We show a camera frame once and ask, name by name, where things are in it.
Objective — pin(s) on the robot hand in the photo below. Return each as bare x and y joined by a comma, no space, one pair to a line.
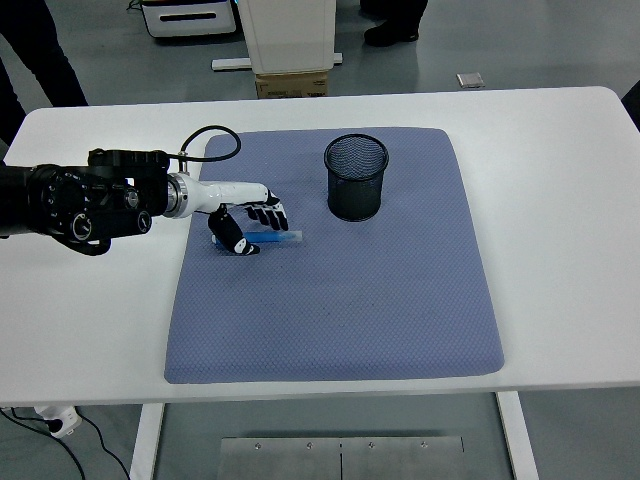
225,192

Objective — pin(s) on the blue marker with clear cap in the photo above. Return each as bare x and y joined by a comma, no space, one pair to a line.
280,236

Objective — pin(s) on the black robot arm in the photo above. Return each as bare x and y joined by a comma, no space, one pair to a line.
60,200

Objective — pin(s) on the black mesh pen holder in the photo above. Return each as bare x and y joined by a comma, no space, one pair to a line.
355,200

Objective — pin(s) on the brown cardboard box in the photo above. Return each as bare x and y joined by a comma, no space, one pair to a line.
292,86

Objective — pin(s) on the blue-grey textured mat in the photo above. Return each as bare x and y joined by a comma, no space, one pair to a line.
325,310

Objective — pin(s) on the white appliance with black slot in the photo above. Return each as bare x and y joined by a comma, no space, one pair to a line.
190,17

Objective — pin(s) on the person in dark clothes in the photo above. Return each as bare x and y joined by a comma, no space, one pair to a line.
50,60

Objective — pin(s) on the person's black shoes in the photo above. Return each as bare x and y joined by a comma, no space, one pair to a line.
390,32

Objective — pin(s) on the white table leg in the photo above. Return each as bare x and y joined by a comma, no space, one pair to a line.
145,440
517,440

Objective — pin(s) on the grey floor socket plate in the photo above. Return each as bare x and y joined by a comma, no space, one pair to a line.
470,80

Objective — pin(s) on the white power strip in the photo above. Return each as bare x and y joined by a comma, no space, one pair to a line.
60,420

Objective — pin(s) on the dark furniture piece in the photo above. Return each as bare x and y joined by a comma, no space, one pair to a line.
633,105

